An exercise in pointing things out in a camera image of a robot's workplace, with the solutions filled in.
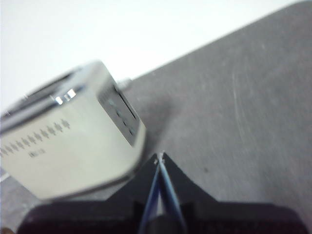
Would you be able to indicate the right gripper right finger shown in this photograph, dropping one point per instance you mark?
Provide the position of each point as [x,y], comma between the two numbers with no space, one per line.
[219,217]

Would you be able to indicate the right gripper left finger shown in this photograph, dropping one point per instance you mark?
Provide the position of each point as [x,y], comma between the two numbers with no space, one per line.
[97,217]

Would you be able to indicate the beige stainless steel toaster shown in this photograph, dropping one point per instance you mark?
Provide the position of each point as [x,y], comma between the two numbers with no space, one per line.
[73,151]

